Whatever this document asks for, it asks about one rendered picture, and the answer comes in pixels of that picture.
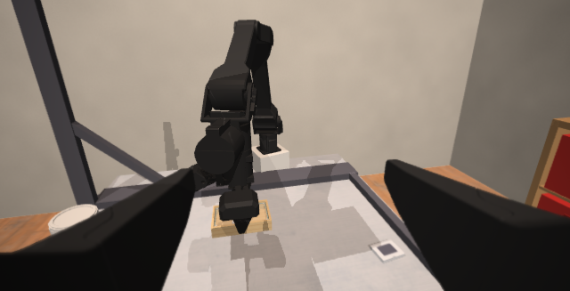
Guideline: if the cream mug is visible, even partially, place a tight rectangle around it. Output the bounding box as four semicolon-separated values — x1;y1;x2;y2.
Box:
48;205;99;235

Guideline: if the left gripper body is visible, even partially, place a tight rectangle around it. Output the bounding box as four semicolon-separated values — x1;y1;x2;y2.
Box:
219;147;259;221

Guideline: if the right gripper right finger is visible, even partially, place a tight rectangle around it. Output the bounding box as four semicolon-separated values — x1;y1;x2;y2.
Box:
384;159;570;291

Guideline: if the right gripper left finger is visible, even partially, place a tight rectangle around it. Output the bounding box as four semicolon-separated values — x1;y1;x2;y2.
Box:
0;168;195;291

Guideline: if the wooden ball-in-hole puzzle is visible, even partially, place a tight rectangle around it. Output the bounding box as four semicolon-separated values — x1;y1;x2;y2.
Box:
211;199;272;238

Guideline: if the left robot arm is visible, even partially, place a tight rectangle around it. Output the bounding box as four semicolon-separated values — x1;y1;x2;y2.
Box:
189;20;283;191

